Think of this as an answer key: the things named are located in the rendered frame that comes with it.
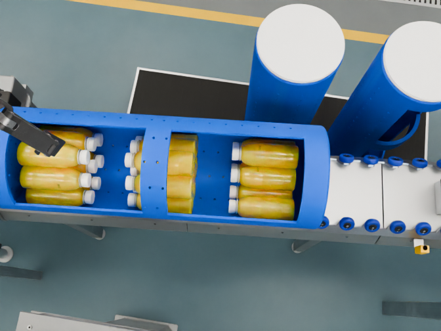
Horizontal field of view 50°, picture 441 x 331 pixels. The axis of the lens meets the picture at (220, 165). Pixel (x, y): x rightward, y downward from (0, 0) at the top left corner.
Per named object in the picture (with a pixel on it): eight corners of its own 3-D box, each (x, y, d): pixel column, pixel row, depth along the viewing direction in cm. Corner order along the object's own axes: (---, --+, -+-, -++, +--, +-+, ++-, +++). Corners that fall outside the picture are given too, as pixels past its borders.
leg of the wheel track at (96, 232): (104, 240, 235) (64, 219, 174) (93, 239, 235) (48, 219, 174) (106, 228, 236) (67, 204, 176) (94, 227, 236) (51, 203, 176)
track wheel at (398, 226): (408, 224, 138) (406, 219, 139) (392, 223, 138) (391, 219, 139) (404, 236, 140) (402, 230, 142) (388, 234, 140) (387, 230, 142)
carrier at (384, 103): (312, 155, 231) (363, 186, 227) (365, 73, 147) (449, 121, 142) (340, 110, 237) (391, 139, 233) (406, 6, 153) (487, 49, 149)
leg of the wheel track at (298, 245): (302, 253, 233) (331, 237, 172) (291, 252, 233) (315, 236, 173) (303, 242, 234) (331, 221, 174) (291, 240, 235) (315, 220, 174)
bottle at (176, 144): (196, 158, 136) (139, 155, 137) (197, 136, 134) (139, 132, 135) (194, 165, 130) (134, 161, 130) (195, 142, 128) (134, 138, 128)
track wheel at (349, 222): (356, 220, 138) (355, 216, 140) (341, 220, 138) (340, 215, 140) (353, 232, 141) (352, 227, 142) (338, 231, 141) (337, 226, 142)
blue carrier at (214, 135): (309, 236, 140) (331, 219, 113) (17, 217, 142) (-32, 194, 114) (310, 146, 148) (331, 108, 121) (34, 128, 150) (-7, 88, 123)
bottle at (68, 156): (14, 148, 123) (77, 152, 123) (24, 136, 129) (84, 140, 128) (18, 170, 126) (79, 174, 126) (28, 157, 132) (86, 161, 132)
